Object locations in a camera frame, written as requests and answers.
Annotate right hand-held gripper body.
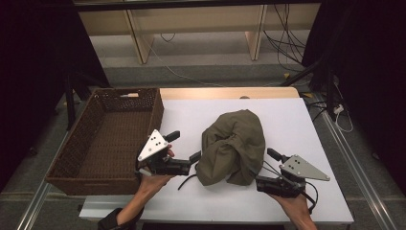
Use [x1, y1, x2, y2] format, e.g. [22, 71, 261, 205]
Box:
[255, 154, 331, 198]

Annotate black curtain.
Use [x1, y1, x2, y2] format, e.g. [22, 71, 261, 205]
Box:
[0, 0, 111, 193]
[301, 0, 406, 196]

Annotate white power plug with cable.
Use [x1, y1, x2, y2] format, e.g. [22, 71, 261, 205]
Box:
[332, 103, 355, 134]

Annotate black cable bundle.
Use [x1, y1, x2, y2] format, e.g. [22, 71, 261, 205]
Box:
[262, 3, 308, 73]

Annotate aluminium rail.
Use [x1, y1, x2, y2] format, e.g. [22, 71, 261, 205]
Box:
[15, 131, 71, 230]
[320, 109, 399, 230]

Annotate white floor cable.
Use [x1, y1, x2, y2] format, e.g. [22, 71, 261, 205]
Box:
[147, 39, 226, 88]

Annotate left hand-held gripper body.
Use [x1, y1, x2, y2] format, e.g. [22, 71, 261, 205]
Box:
[136, 128, 192, 176]

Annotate brown woven basket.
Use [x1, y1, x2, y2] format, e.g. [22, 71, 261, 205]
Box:
[45, 87, 165, 196]

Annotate person's left hand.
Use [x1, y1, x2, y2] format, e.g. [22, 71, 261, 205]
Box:
[138, 144, 176, 196]

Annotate light wooden desk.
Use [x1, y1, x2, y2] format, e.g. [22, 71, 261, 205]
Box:
[73, 0, 322, 65]

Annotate white table sheet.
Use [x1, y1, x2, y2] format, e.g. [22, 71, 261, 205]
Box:
[79, 97, 354, 224]

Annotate person's right hand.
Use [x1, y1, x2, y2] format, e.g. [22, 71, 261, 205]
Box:
[268, 192, 313, 219]

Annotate olive green pants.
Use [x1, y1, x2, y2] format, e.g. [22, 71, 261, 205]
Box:
[177, 108, 267, 192]

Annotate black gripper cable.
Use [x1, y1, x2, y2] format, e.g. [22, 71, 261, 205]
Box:
[261, 160, 319, 215]

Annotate black slanted stand pole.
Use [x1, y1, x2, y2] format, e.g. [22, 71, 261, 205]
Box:
[280, 57, 324, 87]

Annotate black sleeve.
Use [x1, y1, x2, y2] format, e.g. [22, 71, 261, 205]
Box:
[97, 206, 146, 230]

